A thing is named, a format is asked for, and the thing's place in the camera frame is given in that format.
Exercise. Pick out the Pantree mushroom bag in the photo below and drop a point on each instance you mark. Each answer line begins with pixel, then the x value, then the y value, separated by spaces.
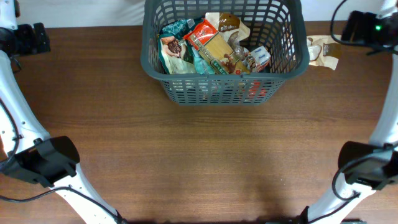
pixel 231 28

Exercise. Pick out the green coffee snack bag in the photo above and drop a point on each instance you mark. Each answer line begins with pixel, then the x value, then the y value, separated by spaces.
pixel 175 53

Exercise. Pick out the grey plastic lattice basket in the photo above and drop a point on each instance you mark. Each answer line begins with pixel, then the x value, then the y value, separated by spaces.
pixel 277 25

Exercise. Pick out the mint green wipes packet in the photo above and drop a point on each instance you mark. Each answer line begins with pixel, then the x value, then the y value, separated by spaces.
pixel 201 65

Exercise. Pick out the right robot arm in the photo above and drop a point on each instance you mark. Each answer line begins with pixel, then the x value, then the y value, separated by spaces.
pixel 364 168

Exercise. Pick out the San Remo spaghetti packet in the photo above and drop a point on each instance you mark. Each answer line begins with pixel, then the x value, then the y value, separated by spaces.
pixel 209 43

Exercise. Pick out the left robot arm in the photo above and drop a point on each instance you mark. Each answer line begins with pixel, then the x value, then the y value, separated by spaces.
pixel 32 155

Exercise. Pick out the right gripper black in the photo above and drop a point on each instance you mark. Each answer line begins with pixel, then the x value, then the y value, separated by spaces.
pixel 351 23

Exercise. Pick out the multicolour tissue pocket pack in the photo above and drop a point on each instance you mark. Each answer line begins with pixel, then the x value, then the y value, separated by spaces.
pixel 258 59

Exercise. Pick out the Pantree white rice bag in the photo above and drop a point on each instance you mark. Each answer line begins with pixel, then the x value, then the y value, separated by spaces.
pixel 323 51

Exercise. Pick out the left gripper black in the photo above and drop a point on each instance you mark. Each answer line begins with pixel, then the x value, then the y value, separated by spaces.
pixel 40 37

